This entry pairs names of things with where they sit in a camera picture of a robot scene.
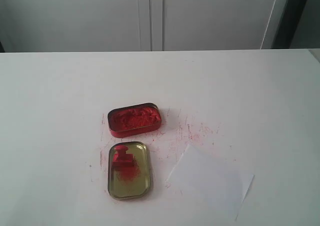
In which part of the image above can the gold metal tin lid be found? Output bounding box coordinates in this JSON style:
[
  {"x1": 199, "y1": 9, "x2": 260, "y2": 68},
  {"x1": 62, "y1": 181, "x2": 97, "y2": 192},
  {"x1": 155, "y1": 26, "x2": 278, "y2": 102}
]
[{"x1": 107, "y1": 141, "x2": 152, "y2": 200}]

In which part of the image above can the red rubber stamp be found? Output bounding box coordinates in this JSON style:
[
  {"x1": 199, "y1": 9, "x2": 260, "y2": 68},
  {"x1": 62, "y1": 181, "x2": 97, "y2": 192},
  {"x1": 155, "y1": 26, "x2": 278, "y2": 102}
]
[{"x1": 112, "y1": 145, "x2": 134, "y2": 170}]

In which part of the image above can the white cabinet with doors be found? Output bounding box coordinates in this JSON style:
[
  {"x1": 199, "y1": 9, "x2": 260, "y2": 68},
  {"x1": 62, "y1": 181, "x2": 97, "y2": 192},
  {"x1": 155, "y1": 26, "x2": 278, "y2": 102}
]
[{"x1": 0, "y1": 0, "x2": 287, "y2": 52}]

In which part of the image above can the white paper sheet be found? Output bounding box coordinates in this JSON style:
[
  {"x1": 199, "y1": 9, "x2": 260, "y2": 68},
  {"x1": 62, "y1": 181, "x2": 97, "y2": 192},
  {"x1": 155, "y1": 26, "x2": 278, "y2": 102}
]
[{"x1": 167, "y1": 144, "x2": 255, "y2": 220}]

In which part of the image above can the red ink paste tin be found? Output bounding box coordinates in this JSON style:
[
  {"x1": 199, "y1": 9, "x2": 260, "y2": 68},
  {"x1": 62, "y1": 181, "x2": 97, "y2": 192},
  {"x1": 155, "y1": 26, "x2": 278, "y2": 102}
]
[{"x1": 107, "y1": 103, "x2": 162, "y2": 138}]

